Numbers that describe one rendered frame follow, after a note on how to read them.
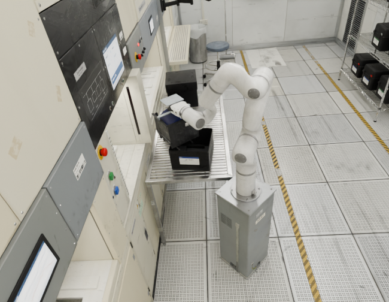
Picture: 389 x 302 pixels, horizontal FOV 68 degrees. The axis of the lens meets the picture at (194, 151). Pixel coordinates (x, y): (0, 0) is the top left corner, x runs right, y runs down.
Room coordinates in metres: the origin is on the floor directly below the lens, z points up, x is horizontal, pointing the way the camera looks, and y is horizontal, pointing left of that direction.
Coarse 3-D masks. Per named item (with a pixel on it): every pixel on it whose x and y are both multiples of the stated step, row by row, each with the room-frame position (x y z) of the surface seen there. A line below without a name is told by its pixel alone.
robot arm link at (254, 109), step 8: (256, 72) 1.26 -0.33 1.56; (264, 72) 1.24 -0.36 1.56; (272, 72) 1.29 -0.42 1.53; (272, 80) 1.27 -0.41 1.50; (264, 96) 1.25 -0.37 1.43; (248, 104) 1.24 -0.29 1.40; (256, 104) 1.22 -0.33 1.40; (264, 104) 1.23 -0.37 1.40; (248, 112) 1.22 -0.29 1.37; (256, 112) 1.20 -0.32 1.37; (248, 120) 1.22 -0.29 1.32; (256, 120) 1.21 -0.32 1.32; (248, 128) 1.22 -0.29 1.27; (256, 128) 1.22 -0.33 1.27; (240, 136) 1.30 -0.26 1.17; (256, 136) 1.28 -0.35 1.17
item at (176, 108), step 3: (180, 102) 1.58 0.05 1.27; (183, 102) 1.57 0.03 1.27; (171, 105) 1.56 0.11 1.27; (174, 105) 1.55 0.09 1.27; (177, 105) 1.54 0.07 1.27; (180, 105) 1.54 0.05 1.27; (183, 105) 1.53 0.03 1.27; (186, 105) 1.53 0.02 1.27; (171, 108) 1.54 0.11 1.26; (174, 108) 1.52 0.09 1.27; (177, 108) 1.51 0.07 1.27; (180, 108) 1.50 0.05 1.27; (171, 111) 1.54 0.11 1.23; (174, 111) 1.51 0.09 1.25; (177, 111) 1.49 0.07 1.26; (174, 114) 1.52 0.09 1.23; (177, 114) 1.49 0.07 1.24; (180, 114) 1.48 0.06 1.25
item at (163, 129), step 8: (168, 96) 1.68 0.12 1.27; (176, 96) 1.66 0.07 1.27; (168, 104) 1.57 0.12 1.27; (168, 112) 1.61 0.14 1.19; (160, 120) 1.56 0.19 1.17; (160, 128) 1.60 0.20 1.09; (168, 128) 1.49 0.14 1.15; (176, 128) 1.52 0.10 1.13; (184, 128) 1.54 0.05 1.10; (192, 128) 1.57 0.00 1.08; (160, 136) 1.67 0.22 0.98; (168, 136) 1.51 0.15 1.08; (176, 136) 1.51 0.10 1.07; (184, 136) 1.54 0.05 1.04; (192, 136) 1.57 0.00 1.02; (176, 144) 1.51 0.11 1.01
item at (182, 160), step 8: (208, 128) 1.76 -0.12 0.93; (200, 136) 1.78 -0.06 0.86; (208, 136) 1.76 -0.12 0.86; (184, 144) 1.81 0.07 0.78; (192, 144) 1.77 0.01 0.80; (200, 144) 1.78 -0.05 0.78; (208, 144) 1.76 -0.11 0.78; (176, 152) 1.54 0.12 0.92; (184, 152) 1.53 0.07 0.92; (192, 152) 1.51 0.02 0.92; (200, 152) 1.50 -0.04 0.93; (208, 152) 1.50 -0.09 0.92; (176, 160) 1.54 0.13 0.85; (184, 160) 1.53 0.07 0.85; (192, 160) 1.52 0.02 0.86; (200, 160) 1.50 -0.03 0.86; (208, 160) 1.49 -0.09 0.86; (176, 168) 1.54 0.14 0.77; (184, 168) 1.53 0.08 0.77; (192, 168) 1.52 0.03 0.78; (200, 168) 1.50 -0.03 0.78; (208, 168) 1.49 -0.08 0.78
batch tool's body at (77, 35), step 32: (64, 0) 1.21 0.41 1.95; (96, 0) 1.56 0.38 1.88; (64, 32) 1.12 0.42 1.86; (96, 32) 1.43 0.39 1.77; (64, 64) 1.03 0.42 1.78; (96, 64) 1.31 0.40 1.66; (128, 64) 1.81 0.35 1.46; (128, 96) 1.76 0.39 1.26; (96, 128) 1.09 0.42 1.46; (128, 128) 1.77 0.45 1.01; (128, 160) 1.58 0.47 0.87; (128, 192) 1.19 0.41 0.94; (160, 192) 1.85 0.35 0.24; (128, 224) 1.05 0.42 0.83
